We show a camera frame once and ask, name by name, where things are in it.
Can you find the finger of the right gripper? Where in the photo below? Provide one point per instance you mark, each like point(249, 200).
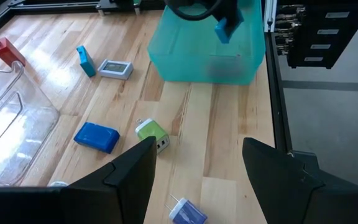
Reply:
point(236, 18)

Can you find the silver aluminium post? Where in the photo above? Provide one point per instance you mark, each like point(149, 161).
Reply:
point(270, 15)

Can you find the small teal box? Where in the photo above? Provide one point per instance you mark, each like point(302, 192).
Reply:
point(224, 34)

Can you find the white digital clock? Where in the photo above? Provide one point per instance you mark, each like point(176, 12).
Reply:
point(115, 68)

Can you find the red wall charger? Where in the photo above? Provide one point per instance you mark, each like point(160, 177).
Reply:
point(8, 53)

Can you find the blue rectangular box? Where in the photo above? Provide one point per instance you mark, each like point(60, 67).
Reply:
point(96, 137)

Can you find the teal cup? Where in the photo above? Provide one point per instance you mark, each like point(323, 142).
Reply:
point(182, 56)

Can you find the black drawer cabinet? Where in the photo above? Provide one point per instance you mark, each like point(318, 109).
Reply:
point(322, 46)

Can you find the purple white USB wall charger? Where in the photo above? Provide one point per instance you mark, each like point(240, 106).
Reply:
point(186, 214)

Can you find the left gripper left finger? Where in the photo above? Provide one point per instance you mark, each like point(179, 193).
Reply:
point(120, 193)

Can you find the clear plastic bin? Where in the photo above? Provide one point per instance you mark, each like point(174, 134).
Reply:
point(26, 124)

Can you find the teal digital clock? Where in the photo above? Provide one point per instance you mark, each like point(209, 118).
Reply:
point(86, 62)

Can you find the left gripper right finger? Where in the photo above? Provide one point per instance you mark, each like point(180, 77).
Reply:
point(284, 193)

